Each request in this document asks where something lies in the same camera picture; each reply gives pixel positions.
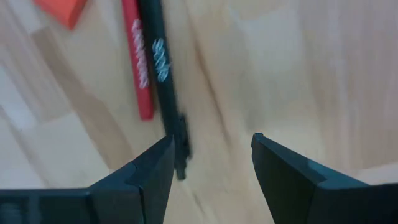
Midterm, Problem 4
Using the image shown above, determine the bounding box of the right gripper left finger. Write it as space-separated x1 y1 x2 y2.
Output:
0 135 176 224

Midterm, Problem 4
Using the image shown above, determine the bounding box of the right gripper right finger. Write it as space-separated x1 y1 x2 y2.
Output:
251 133 398 224

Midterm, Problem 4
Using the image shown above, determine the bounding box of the black pen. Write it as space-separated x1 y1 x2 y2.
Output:
137 0 192 182

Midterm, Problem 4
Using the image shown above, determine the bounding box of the red crayon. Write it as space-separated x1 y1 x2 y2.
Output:
121 0 156 122

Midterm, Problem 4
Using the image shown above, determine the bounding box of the orange eraser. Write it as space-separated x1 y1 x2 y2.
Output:
32 0 88 31

